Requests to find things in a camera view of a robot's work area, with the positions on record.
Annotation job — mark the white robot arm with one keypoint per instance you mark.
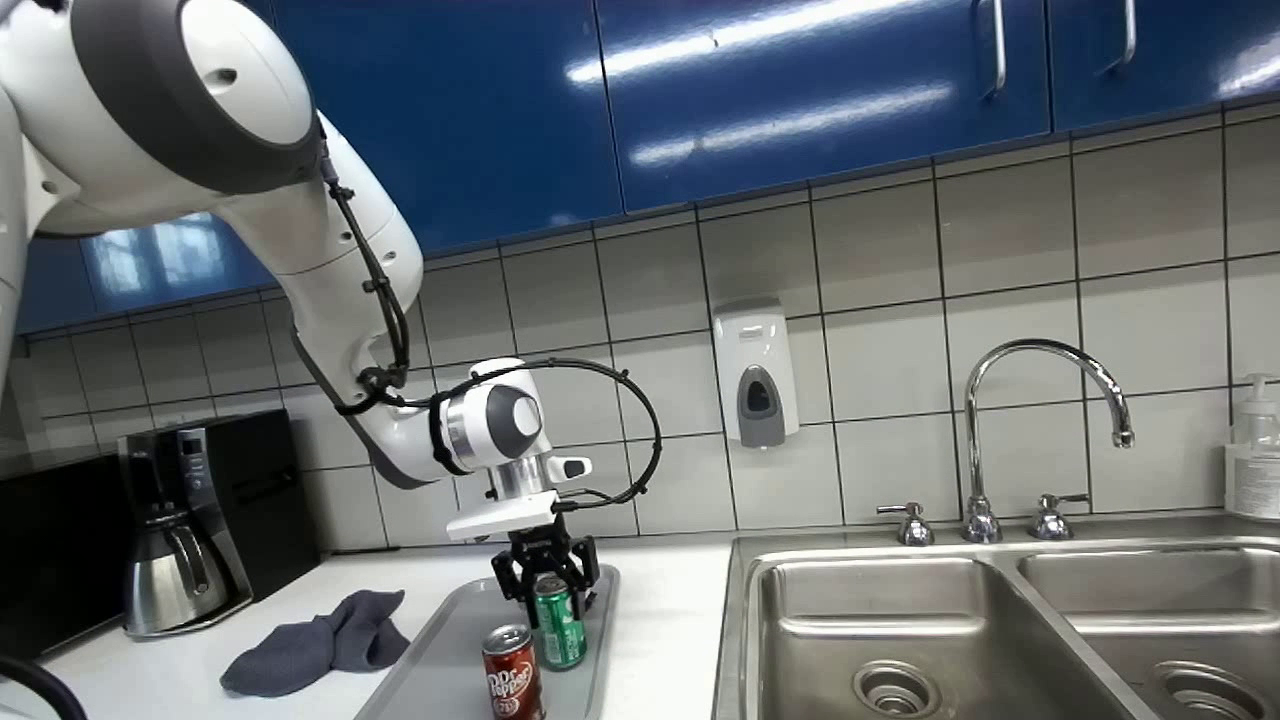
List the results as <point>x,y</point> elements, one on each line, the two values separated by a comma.
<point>120,112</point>

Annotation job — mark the red soda can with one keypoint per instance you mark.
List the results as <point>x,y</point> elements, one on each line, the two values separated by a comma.
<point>514,673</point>

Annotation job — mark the black coffee maker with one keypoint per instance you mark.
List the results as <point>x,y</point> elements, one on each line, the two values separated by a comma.
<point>243,486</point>

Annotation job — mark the grey plastic tray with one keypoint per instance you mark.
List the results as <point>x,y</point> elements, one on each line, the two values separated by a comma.
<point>440,673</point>

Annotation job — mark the right faucet handle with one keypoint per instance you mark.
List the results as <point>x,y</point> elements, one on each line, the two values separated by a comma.
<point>1050,518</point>

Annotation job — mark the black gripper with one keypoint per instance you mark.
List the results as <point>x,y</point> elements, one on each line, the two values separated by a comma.
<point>548,549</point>

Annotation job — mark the blue upper cabinets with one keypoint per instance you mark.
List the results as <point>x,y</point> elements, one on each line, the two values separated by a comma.
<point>506,118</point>

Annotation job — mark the chrome gooseneck faucet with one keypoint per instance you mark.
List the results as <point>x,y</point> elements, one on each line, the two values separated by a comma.
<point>1014,453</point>

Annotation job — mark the faucet handle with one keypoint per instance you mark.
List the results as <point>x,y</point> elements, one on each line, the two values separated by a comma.
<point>915,526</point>
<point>1050,518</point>

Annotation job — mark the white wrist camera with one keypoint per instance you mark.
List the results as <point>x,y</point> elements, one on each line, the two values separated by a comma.
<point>506,518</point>

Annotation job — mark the steel coffee carafe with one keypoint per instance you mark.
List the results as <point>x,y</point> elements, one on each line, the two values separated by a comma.
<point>172,579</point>

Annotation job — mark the clear soap bottle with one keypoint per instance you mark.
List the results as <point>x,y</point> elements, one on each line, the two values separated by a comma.
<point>1252,453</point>

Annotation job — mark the black microwave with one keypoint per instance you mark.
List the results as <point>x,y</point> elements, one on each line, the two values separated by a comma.
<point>65,541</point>

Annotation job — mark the green soda can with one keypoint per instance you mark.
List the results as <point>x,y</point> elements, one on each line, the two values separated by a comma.
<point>560,628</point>

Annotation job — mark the dark blue cloth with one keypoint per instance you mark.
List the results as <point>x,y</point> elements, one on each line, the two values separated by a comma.
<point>354,639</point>

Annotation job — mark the white wall soap dispenser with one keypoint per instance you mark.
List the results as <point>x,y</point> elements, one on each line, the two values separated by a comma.
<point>756,377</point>

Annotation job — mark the stainless double sink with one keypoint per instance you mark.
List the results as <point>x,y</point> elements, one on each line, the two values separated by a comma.
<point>1086,628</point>

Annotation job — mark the left faucet handle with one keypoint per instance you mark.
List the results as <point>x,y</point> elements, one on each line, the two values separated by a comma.
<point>915,526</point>

